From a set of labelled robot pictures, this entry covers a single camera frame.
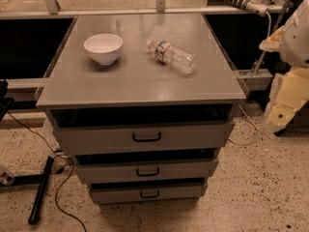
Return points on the white ceramic bowl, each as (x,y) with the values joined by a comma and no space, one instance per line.
(104,49)

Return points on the black metal floor bar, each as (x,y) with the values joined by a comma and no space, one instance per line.
(35,213)

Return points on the grey middle drawer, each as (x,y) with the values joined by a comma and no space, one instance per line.
(145,171)

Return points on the black device at left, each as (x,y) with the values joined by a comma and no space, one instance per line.
(4,101)

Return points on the grey bottom drawer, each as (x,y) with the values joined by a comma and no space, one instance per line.
(151,192)

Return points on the small object on floor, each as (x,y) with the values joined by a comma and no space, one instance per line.
(6,176)

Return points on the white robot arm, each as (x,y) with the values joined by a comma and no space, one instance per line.
(291,41)

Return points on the grey drawer cabinet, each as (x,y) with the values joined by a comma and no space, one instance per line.
(138,90)

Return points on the grey drawer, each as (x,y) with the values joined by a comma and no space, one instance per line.
(145,171)
(151,192)
(109,140)

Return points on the clear plastic water bottle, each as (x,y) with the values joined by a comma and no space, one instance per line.
(177,58)

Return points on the white power strip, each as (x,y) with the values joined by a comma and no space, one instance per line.
(253,6)

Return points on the grey top drawer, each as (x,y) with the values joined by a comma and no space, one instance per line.
(109,140)

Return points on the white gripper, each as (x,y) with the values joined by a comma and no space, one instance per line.
(296,39)

